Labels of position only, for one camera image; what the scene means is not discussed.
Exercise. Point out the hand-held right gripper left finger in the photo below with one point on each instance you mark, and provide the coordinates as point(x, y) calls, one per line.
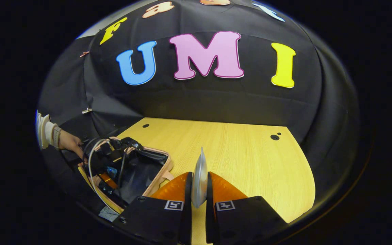
point(188, 211)

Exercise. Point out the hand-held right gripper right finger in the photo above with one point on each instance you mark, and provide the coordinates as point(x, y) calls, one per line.
point(209, 211)

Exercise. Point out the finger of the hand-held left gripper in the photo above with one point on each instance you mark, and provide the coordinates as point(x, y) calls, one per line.
point(107, 181)

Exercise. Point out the white blue skin care tube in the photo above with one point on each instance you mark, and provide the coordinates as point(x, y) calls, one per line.
point(199, 183)

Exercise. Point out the pink suitcase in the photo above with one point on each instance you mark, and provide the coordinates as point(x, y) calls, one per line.
point(138, 180)

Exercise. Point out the pale cloth clip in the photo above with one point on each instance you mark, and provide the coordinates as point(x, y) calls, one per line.
point(87, 110)

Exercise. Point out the black backdrop cloth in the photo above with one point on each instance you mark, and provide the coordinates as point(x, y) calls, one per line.
point(196, 98)

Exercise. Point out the copper cloth clip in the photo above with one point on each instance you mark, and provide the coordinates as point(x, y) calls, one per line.
point(84, 53)

